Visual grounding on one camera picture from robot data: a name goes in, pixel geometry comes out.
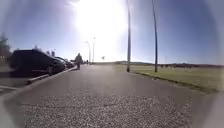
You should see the distant street lamp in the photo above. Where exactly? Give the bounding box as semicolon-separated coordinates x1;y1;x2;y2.
91;36;97;64
84;40;92;64

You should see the grey asphalt path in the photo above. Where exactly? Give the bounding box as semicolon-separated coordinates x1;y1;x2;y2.
0;63;224;128

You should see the tall thin pole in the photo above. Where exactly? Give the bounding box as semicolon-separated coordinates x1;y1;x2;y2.
151;0;159;73
125;0;132;73

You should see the person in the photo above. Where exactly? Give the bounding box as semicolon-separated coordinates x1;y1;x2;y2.
74;52;84;70

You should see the dark car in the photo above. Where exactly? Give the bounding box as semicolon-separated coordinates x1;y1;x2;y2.
54;55;76;69

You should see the distant tree line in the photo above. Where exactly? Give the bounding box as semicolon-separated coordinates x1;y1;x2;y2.
114;60;224;69

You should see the concrete kerb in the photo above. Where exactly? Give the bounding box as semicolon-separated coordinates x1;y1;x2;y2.
0;65;81;101

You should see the grass field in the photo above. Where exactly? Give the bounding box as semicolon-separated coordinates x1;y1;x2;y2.
114;63;224;94

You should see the dark vehicle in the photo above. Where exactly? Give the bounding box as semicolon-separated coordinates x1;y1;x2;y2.
8;49;67;76

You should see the asphalt car park ground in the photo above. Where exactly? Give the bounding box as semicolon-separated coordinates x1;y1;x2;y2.
0;64;78;96

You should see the row of trees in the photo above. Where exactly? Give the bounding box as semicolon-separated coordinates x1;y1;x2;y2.
0;33;56;63

